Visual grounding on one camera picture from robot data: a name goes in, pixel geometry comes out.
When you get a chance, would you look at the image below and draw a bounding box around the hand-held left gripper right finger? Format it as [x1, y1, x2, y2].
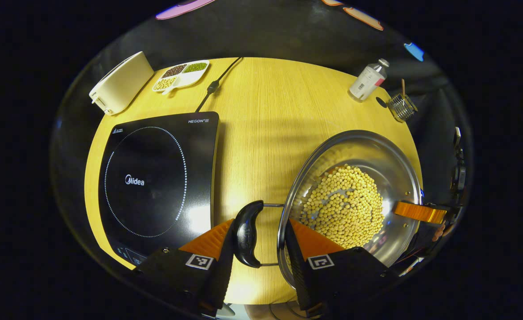
[285, 218, 400, 318]

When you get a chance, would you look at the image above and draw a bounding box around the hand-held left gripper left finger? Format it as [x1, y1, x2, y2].
[133, 218, 235, 317]

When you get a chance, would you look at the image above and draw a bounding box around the steel pot with black handles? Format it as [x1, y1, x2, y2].
[233, 130, 423, 289]

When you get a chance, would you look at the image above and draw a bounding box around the black induction cooktop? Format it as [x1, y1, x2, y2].
[98, 111, 220, 267]

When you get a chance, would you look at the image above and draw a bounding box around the pile of soybeans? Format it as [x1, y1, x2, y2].
[299, 164, 384, 249]

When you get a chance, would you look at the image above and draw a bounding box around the small glass jar with stick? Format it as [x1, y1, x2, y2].
[386, 79, 418, 123]

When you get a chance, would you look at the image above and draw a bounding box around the white divided dish of beans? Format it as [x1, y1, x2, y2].
[152, 60, 210, 95]

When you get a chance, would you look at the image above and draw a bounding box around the white box appliance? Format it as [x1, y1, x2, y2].
[89, 51, 154, 116]

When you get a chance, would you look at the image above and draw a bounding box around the black power cable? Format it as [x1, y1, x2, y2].
[195, 57, 243, 112]

